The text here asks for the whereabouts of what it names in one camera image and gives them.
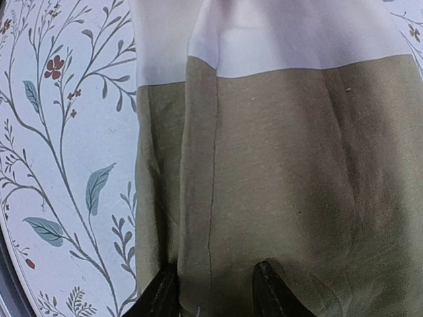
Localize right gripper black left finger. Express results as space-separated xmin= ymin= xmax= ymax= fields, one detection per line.
xmin=123 ymin=264 xmax=180 ymax=317

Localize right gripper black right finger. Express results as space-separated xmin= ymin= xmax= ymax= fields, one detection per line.
xmin=252 ymin=261 xmax=315 ymax=317

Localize tan beige underwear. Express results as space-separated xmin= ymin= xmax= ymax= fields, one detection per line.
xmin=129 ymin=1 xmax=422 ymax=316

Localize floral patterned table cloth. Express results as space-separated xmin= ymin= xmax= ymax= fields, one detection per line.
xmin=1 ymin=1 xmax=422 ymax=316

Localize aluminium front rail frame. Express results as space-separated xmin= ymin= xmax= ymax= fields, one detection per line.
xmin=1 ymin=230 xmax=34 ymax=317

